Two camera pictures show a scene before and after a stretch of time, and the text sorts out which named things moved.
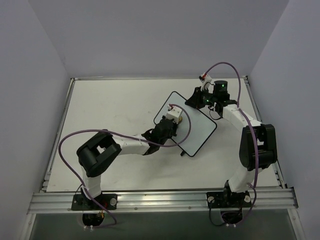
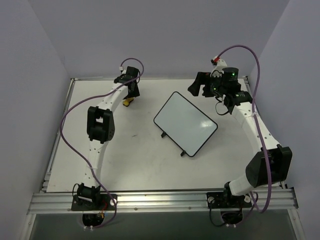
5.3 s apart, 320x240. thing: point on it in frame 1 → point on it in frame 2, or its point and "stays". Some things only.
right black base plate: (228, 200) stays
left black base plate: (108, 201) stays
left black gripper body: (172, 125) → (134, 90)
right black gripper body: (196, 97) → (204, 85)
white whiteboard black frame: (194, 128) stays
